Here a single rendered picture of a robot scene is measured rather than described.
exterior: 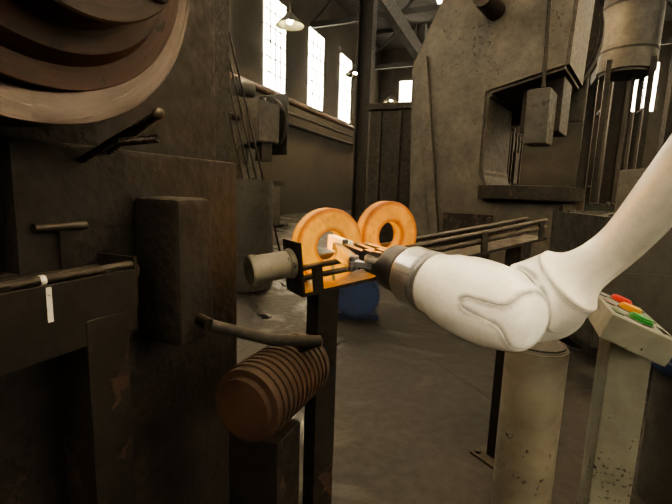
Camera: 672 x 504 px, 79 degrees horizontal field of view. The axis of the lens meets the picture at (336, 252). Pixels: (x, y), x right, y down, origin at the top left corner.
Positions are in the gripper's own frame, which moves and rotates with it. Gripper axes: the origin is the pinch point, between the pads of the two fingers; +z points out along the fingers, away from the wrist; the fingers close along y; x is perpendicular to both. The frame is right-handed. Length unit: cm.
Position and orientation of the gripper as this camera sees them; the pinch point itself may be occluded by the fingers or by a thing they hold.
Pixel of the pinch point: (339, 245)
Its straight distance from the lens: 80.5
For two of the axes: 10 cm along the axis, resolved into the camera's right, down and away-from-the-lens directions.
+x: 0.8, -9.7, -2.2
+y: 8.5, -0.5, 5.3
